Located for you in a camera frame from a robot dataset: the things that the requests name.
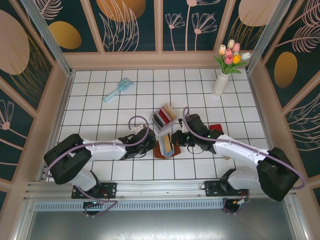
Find tan credit card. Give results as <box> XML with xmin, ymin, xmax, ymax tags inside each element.
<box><xmin>161</xmin><ymin>135</ymin><xmax>176</xmax><ymax>157</ymax></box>

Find brown leather card holder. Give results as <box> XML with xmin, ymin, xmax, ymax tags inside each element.
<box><xmin>153</xmin><ymin>133</ymin><xmax>182</xmax><ymax>159</ymax></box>

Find clear acrylic card box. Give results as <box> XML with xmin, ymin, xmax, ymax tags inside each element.
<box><xmin>149</xmin><ymin>104</ymin><xmax>179</xmax><ymax>134</ymax></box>

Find black credit card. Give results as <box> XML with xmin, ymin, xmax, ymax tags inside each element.
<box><xmin>152</xmin><ymin>113</ymin><xmax>165</xmax><ymax>129</ymax></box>

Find beige card with black stripe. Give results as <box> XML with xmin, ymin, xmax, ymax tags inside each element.
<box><xmin>164</xmin><ymin>104</ymin><xmax>179</xmax><ymax>121</ymax></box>

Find red credit card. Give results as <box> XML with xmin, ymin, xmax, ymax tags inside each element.
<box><xmin>159</xmin><ymin>107</ymin><xmax>171</xmax><ymax>124</ymax></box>

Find white ribbed vase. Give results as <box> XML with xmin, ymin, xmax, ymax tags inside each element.
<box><xmin>212</xmin><ymin>72</ymin><xmax>231</xmax><ymax>97</ymax></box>

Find light blue toy fork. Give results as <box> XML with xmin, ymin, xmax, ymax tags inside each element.
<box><xmin>103</xmin><ymin>77</ymin><xmax>135</xmax><ymax>103</ymax></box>

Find artificial tulip bouquet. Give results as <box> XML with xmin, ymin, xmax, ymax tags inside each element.
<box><xmin>213</xmin><ymin>39</ymin><xmax>252</xmax><ymax>75</ymax></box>

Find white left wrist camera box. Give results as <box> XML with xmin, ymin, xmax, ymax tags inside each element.
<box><xmin>131</xmin><ymin>124</ymin><xmax>147</xmax><ymax>134</ymax></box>

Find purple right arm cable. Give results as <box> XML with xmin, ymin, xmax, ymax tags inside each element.
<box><xmin>182</xmin><ymin>106</ymin><xmax>308</xmax><ymax>216</ymax></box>

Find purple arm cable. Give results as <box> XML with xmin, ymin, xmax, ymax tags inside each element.
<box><xmin>44</xmin><ymin>115</ymin><xmax>151</xmax><ymax>218</ymax></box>
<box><xmin>182</xmin><ymin>106</ymin><xmax>308</xmax><ymax>216</ymax></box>

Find red spatula wooden handle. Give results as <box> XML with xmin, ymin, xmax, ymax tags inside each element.
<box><xmin>209</xmin><ymin>123</ymin><xmax>231</xmax><ymax>161</ymax></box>

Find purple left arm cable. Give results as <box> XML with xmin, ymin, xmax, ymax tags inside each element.
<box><xmin>44</xmin><ymin>115</ymin><xmax>151</xmax><ymax>218</ymax></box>

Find aluminium table edge rail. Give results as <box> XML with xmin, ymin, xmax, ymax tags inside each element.
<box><xmin>23</xmin><ymin>177</ymin><xmax>298</xmax><ymax>201</ymax></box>

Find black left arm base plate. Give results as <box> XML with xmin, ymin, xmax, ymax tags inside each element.
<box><xmin>71</xmin><ymin>181</ymin><xmax>118</xmax><ymax>200</ymax></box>

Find slotted grey cable duct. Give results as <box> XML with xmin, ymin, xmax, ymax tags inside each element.
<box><xmin>32</xmin><ymin>198</ymin><xmax>226</xmax><ymax>212</ymax></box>

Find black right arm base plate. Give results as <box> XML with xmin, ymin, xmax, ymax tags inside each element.
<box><xmin>204</xmin><ymin>179</ymin><xmax>251</xmax><ymax>199</ymax></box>

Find aluminium frame post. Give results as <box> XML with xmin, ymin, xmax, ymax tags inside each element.
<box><xmin>245</xmin><ymin>0</ymin><xmax>293</xmax><ymax>74</ymax></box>
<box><xmin>19</xmin><ymin>0</ymin><xmax>76</xmax><ymax>77</ymax></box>

